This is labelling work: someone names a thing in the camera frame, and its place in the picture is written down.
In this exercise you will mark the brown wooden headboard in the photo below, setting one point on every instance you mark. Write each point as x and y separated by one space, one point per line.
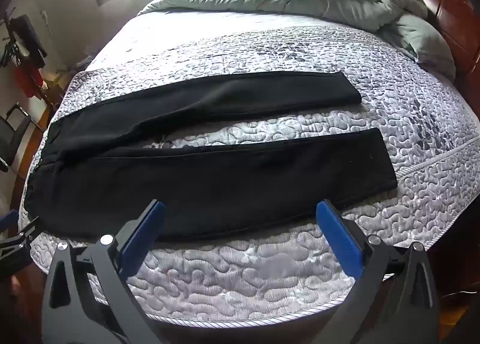
450 10

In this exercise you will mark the red hanging garment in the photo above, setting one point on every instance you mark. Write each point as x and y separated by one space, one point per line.
28 79

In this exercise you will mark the grey quilted bed mattress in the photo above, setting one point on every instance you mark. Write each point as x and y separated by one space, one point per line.
262 272

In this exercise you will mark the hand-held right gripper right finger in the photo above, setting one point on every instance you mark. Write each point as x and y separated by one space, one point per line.
339 239

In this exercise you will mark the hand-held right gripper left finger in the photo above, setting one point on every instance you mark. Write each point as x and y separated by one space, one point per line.
142 235

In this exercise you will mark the black pants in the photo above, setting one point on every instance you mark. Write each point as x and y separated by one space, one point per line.
187 179

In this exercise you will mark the black chair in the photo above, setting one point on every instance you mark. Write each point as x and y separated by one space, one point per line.
11 134

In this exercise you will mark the dark hanging garment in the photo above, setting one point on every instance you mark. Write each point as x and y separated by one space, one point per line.
28 36

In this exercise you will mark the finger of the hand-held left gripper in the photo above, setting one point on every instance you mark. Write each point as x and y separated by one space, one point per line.
22 239

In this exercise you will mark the beige cardboard box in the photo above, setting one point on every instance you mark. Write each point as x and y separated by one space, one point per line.
56 85

